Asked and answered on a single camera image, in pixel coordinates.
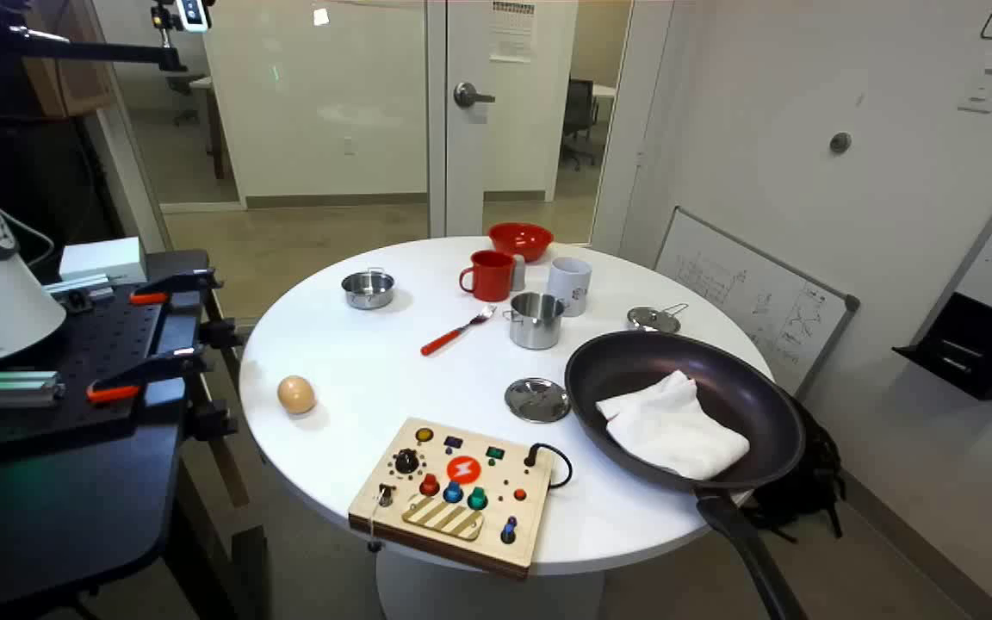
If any red mug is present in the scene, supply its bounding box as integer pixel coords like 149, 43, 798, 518
454, 249, 521, 305

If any steel cup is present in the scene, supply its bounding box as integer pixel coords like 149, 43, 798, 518
503, 288, 568, 354

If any red bowl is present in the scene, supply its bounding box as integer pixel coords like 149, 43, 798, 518
485, 222, 558, 266

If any white printed mug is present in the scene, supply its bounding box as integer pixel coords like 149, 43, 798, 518
544, 256, 594, 320

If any flat steel lid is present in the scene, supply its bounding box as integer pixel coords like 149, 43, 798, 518
503, 374, 575, 428

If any small steel bowl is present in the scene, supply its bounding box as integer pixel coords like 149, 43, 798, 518
337, 270, 399, 315

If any black frying pan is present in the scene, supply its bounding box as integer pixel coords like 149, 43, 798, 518
562, 327, 811, 620

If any white folded cloth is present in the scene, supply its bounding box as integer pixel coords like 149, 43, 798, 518
591, 367, 754, 487

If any black office chair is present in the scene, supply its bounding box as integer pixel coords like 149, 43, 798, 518
562, 76, 599, 175

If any brown egg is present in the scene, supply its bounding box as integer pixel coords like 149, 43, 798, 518
276, 372, 320, 420

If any black backpack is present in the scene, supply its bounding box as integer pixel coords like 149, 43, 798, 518
740, 394, 852, 543

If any white box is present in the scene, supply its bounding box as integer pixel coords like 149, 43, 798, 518
54, 233, 151, 292

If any wooden switch busy board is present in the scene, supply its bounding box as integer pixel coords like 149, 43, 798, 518
344, 412, 578, 582

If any silver door handle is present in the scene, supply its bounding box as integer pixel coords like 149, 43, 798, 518
451, 80, 499, 115

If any whiteboard leaning on wall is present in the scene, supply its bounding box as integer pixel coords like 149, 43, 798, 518
650, 204, 863, 398

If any black clamp orange handle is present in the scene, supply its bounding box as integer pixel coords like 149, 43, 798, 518
79, 266, 225, 309
84, 342, 206, 411

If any black wall tray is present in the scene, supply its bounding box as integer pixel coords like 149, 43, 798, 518
893, 288, 992, 403

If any black camera boom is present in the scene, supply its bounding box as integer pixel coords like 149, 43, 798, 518
0, 0, 221, 76

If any aluminium rail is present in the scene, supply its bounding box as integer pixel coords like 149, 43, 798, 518
0, 365, 65, 412

